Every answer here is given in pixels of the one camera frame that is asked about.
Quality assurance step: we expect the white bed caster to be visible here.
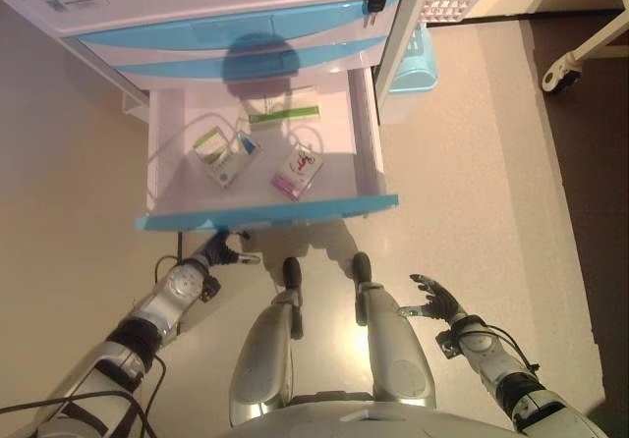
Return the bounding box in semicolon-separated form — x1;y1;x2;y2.
542;54;584;95

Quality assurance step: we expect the white box blue corner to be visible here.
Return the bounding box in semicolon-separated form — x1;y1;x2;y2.
205;131;262;190

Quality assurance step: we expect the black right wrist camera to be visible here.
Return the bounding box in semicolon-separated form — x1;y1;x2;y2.
435;332;461;359

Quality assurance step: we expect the black robot foot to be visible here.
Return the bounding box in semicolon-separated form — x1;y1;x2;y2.
351;251;373;285
282;255;304;293

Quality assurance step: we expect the long green white box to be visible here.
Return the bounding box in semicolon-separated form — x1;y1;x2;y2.
248;86;322;128

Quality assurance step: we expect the grey robot torso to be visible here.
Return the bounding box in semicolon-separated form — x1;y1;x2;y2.
215;393;542;438

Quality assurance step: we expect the blue plastic bin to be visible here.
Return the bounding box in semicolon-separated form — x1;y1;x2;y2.
387;23;440;95

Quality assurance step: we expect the black robot right foot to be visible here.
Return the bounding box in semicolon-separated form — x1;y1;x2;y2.
351;251;373;285

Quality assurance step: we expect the black robot left foot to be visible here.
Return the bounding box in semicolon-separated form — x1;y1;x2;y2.
282;255;304;293

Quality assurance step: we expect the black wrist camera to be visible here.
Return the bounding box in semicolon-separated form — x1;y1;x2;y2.
435;332;461;359
199;275;223;304

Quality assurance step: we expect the white box red figure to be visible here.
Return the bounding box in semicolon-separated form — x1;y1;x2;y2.
270;143;325;201

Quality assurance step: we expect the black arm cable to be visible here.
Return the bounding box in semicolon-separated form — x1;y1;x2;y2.
0;354;167;438
484;324;542;376

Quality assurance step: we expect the small green white box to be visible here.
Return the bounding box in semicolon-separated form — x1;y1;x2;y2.
191;126;232;165

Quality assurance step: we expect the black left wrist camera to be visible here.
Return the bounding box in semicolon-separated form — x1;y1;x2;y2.
199;275;223;304

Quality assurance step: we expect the white drawer blue front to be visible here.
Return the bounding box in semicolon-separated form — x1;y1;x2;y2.
135;67;401;234

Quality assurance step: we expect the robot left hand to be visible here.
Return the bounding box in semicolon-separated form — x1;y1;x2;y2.
202;230;261;268

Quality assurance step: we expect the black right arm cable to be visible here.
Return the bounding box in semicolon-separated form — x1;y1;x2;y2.
484;324;542;376

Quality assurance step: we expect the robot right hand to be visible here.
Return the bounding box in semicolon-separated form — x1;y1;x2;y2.
399;273;467;325

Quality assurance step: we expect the silver robot left leg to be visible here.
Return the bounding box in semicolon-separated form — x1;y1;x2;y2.
229;288;304;427

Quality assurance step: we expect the wheeled equipment base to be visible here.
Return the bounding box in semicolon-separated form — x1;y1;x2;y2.
528;0;629;95

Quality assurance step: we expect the thin white drawer cable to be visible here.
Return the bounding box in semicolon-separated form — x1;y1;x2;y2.
150;111;326;165

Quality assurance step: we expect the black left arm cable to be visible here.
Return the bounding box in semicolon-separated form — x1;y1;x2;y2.
0;354;167;438

